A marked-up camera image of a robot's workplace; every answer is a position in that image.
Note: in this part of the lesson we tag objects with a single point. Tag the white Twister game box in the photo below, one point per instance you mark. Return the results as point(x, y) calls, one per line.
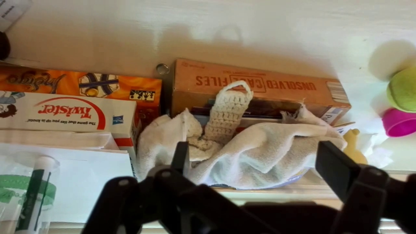
point(66, 114)

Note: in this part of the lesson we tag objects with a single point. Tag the brown Unsolved Case Files box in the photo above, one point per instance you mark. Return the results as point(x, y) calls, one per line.
point(268, 86)

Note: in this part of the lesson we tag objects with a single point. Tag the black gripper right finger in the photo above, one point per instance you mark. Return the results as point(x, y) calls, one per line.
point(368, 195)

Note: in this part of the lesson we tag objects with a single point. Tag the clear bottle green label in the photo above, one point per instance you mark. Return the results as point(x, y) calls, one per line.
point(30, 195)

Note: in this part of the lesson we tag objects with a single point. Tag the yellow bunny toy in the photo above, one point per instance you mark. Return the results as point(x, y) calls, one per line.
point(355, 144)

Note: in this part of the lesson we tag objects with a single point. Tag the pink plastic bowl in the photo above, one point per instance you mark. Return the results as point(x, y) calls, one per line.
point(401, 123)

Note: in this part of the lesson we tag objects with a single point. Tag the orange board game box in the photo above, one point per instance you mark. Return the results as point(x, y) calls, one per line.
point(66, 82)

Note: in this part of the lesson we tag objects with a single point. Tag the white tea towel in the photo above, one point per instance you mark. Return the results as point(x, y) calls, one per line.
point(268, 151)

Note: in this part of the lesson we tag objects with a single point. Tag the white crumpled tissue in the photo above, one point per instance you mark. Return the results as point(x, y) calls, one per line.
point(379, 149)

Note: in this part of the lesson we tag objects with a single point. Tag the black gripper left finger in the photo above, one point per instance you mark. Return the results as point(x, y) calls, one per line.
point(118, 203)

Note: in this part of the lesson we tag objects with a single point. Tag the white paper sheet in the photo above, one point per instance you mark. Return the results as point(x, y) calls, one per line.
point(95, 182)

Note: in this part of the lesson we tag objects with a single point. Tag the white wooden cabinet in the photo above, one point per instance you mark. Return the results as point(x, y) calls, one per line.
point(261, 30)

